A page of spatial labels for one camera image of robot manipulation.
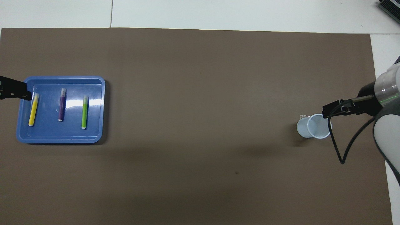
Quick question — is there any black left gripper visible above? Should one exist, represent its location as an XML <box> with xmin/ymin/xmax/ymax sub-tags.
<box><xmin>0</xmin><ymin>76</ymin><xmax>33</xmax><ymax>101</ymax></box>

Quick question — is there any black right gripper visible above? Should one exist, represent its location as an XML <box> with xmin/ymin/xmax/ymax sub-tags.
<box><xmin>322</xmin><ymin>80</ymin><xmax>383</xmax><ymax>119</ymax></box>

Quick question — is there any yellow pen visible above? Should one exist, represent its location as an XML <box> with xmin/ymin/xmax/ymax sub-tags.
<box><xmin>28</xmin><ymin>93</ymin><xmax>40</xmax><ymax>127</ymax></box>

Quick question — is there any purple pen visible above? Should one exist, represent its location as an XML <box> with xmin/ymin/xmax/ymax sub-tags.
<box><xmin>58</xmin><ymin>88</ymin><xmax>67</xmax><ymax>122</ymax></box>

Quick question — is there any green pen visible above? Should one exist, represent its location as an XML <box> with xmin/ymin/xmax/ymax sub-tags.
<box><xmin>81</xmin><ymin>96</ymin><xmax>90</xmax><ymax>129</ymax></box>

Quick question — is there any blue plastic tray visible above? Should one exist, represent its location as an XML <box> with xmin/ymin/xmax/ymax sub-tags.
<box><xmin>16</xmin><ymin>76</ymin><xmax>106</xmax><ymax>144</ymax></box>

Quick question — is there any clear plastic cup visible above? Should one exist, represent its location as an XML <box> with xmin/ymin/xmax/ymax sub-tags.
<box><xmin>297</xmin><ymin>114</ymin><xmax>333</xmax><ymax>139</ymax></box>

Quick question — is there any grey ribbed device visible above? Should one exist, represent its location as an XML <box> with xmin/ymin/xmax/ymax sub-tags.
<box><xmin>377</xmin><ymin>0</ymin><xmax>400</xmax><ymax>20</ymax></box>

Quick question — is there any brown table mat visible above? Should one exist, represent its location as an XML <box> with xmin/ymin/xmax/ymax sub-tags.
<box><xmin>0</xmin><ymin>27</ymin><xmax>393</xmax><ymax>225</ymax></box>

